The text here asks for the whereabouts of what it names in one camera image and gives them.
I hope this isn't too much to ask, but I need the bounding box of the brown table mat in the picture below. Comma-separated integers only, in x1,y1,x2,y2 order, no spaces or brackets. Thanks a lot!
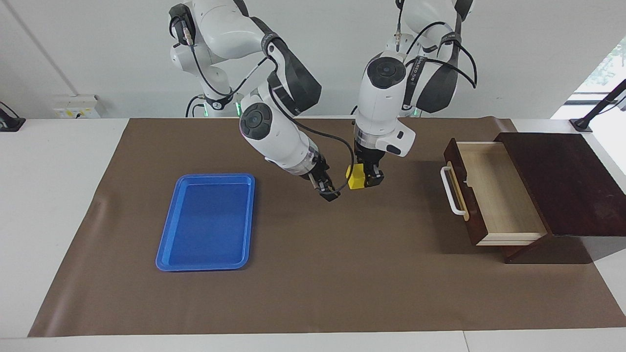
28,116,626,338

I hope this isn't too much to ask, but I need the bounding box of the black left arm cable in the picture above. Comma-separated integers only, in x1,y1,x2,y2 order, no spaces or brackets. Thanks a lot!
395,0,478,89

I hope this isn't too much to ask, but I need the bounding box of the blue plastic tray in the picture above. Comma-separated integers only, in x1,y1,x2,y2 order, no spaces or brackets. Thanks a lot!
156,173,256,272

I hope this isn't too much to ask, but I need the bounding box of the white wall socket box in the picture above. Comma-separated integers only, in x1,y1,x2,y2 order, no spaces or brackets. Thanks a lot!
53,94,101,119

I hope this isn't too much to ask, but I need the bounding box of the yellow cube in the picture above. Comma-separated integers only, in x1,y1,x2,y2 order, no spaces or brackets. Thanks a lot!
345,163,367,190

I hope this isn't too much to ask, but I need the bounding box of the black right base cable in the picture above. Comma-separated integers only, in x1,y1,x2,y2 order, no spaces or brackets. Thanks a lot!
185,95,205,118

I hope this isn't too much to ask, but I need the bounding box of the dark wooden drawer cabinet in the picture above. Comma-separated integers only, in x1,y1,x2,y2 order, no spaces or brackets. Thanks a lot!
493,131,626,265

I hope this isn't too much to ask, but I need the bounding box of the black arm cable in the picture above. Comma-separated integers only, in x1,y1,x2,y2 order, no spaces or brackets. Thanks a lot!
182,27,356,194
395,0,478,89

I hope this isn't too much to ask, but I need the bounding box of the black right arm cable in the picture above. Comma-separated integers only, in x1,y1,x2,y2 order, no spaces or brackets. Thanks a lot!
182,27,356,194

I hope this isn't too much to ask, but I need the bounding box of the black slanted stand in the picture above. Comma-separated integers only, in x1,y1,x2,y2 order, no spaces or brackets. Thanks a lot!
569,78,626,133

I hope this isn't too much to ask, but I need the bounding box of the white drawer handle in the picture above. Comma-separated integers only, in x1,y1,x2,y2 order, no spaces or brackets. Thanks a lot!
440,166,468,217

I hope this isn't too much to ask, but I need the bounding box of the wooden drawer with dark front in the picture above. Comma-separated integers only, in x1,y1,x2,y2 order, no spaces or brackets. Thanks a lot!
443,138,549,247

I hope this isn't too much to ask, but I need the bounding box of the black mount base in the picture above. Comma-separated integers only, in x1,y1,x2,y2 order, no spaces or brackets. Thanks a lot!
0,101,26,132

